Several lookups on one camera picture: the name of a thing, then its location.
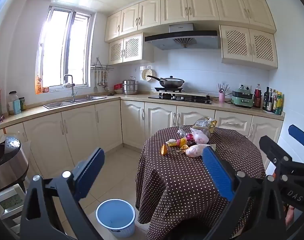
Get wok with lid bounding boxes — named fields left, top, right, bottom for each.
left=146, top=74, right=185, bottom=88

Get yellow wrapper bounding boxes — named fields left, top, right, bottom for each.
left=166, top=138, right=186, bottom=147

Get kitchen window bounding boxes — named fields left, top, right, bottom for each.
left=35, top=5, right=95, bottom=95

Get cream wall cabinet row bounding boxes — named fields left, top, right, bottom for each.
left=104, top=0, right=276, bottom=43

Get metal wall utensil rack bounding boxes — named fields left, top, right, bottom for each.
left=90, top=57, right=115, bottom=72

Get blue plastic waste bin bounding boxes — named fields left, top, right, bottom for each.
left=96, top=199, right=136, bottom=238

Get large cream lattice door cabinet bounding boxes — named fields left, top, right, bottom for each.
left=219, top=25, right=278, bottom=70

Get white plastic stool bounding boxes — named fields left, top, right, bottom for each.
left=0, top=182, right=27, bottom=230

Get dark glass bottle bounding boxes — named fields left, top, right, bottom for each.
left=263, top=87, right=271, bottom=110

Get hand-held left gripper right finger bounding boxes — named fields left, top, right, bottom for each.
left=202, top=145, right=286, bottom=240

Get green electric multi cooker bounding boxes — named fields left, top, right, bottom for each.
left=231, top=86, right=255, bottom=108

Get cream perforated round plate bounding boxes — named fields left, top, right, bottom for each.
left=141, top=68, right=154, bottom=82

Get small cream lattice door cabinet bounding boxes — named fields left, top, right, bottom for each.
left=108, top=33, right=154, bottom=65

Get metal sink faucet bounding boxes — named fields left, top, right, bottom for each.
left=63, top=74, right=77, bottom=103

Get cream base cabinets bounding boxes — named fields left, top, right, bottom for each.
left=0, top=94, right=286, bottom=180

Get stainless steel steamer pot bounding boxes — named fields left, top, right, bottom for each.
left=123, top=76, right=140, bottom=95

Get orange bottle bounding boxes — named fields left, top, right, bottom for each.
left=35, top=76, right=43, bottom=95

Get stainless steel rice cooker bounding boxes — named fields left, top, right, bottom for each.
left=0, top=117, right=30, bottom=193

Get pink plastic bag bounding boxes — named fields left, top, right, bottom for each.
left=186, top=144, right=216, bottom=158
left=190, top=127, right=209, bottom=144

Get black range hood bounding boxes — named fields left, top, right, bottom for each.
left=144, top=23, right=221, bottom=50

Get clear plastic wrapper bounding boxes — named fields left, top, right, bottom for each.
left=177, top=126, right=192, bottom=140

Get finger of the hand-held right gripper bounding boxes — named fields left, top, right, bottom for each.
left=259, top=135, right=301, bottom=182
left=288, top=124, right=304, bottom=153

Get stainless steel sink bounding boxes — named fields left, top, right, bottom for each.
left=43, top=95, right=107, bottom=109

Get person's right hand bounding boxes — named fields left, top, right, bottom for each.
left=284, top=204, right=298, bottom=228

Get black glass gas stove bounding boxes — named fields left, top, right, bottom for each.
left=148, top=93, right=213, bottom=105

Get dark bottle white label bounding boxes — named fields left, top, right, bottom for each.
left=267, top=89, right=274, bottom=112

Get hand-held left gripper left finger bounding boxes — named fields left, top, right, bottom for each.
left=20, top=147, right=105, bottom=240

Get light wooden board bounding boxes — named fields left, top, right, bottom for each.
left=157, top=91, right=210, bottom=98

